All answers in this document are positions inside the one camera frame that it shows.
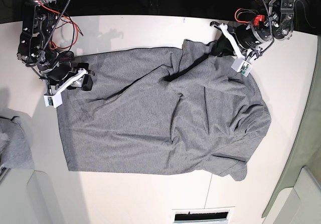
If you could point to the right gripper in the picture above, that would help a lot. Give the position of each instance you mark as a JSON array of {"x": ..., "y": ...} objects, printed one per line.
[{"x": 54, "y": 71}]

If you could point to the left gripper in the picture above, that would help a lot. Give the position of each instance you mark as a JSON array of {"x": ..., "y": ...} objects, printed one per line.
[{"x": 254, "y": 36}]

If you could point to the grey t-shirt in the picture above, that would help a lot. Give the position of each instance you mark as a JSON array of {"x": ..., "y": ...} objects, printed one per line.
[{"x": 163, "y": 111}]

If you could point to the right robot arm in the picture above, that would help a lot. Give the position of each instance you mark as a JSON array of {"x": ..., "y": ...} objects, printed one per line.
[{"x": 41, "y": 18}]

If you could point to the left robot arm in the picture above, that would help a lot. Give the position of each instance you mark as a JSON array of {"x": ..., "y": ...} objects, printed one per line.
[{"x": 278, "y": 13}]

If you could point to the grey shirt pile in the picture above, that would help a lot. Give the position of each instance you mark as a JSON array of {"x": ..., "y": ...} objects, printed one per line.
[{"x": 15, "y": 148}]

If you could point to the grey bin left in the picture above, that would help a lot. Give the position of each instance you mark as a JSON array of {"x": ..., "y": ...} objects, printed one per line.
[{"x": 21, "y": 198}]

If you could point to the grey bin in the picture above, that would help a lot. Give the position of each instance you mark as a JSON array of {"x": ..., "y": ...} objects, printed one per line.
[
  {"x": 299, "y": 204},
  {"x": 21, "y": 198}
]

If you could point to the grey bin right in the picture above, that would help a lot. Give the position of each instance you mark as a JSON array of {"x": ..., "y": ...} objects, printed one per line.
[{"x": 299, "y": 204}]

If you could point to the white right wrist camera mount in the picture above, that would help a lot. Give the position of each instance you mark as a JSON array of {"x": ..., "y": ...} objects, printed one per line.
[{"x": 65, "y": 88}]

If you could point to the table cable slot grommet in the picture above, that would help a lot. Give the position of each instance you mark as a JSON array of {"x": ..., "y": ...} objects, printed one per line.
[{"x": 202, "y": 216}]

